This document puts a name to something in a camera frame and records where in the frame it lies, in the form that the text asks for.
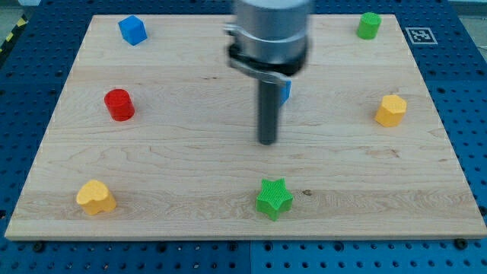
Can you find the blue cube block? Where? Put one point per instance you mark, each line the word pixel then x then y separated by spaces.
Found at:
pixel 132 30

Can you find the green star block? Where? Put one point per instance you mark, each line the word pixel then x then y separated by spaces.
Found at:
pixel 274 198

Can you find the fiducial marker tag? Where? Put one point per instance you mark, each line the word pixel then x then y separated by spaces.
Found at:
pixel 421 36

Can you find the blue triangle block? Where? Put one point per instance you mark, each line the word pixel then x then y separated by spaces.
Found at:
pixel 285 92

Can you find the wooden board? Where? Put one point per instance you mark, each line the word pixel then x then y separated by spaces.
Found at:
pixel 188 166

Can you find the red cylinder block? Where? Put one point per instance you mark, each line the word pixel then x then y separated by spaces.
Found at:
pixel 119 104

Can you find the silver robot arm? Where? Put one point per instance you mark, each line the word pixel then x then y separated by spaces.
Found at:
pixel 270 38

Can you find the yellow hexagon block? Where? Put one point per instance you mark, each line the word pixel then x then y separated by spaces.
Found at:
pixel 391 111

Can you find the yellow heart block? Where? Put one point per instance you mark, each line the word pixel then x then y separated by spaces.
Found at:
pixel 95 197

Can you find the green cylinder block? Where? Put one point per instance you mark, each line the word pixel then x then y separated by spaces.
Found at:
pixel 368 26

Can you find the yellow black hazard tape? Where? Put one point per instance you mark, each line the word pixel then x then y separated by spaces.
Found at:
pixel 14 34

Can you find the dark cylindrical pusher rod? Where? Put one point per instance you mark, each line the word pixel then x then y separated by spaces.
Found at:
pixel 269 96

